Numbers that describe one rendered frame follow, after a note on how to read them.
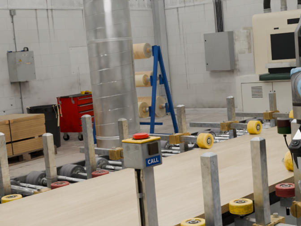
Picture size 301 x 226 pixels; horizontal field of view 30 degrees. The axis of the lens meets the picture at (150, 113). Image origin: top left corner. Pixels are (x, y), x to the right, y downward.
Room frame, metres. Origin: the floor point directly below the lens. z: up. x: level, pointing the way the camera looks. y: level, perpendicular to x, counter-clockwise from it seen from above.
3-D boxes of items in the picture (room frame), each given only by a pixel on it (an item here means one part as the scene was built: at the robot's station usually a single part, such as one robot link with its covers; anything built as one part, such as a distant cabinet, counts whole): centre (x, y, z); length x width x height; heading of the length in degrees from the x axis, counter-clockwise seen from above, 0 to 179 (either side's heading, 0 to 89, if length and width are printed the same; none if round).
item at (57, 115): (9.43, 1.79, 0.36); 0.58 x 0.56 x 0.72; 51
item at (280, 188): (2.01, -0.47, 0.85); 0.08 x 0.08 x 0.11
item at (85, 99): (10.22, 1.28, 0.41); 0.76 x 0.48 x 0.81; 148
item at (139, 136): (1.39, 0.03, 1.22); 0.04 x 0.04 x 0.02
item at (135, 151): (1.39, 0.03, 1.18); 0.07 x 0.07 x 0.08; 45
